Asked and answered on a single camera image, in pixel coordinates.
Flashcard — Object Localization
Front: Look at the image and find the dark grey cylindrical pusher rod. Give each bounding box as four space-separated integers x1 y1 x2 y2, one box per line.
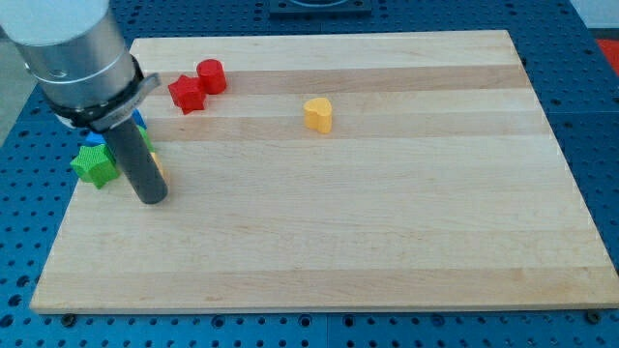
103 116 168 204

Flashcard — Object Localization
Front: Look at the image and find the black grey rod mounting clamp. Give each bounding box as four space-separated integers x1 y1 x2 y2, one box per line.
45 56 161 132

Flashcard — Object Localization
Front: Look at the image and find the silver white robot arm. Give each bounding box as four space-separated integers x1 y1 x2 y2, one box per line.
1 0 168 204

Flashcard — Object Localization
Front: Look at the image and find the green circle block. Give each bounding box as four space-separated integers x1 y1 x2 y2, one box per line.
137 126 155 153

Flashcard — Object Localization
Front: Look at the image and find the green star block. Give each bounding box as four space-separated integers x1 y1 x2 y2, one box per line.
70 144 120 189

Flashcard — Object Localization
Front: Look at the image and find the red star block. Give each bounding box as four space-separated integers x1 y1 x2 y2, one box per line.
167 74 206 115

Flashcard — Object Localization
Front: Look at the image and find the yellow heart block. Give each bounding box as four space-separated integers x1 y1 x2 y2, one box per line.
303 97 333 133

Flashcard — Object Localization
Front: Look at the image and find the blue block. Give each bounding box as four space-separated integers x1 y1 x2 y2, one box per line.
85 109 147 146

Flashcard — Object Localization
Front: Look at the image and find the yellow block behind rod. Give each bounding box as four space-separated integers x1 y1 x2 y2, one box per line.
150 152 169 184

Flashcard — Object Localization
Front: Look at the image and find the red cylinder block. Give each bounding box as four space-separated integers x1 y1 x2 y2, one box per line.
196 59 227 95

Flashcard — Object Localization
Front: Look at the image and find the light wooden board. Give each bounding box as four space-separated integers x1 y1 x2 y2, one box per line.
31 30 618 314

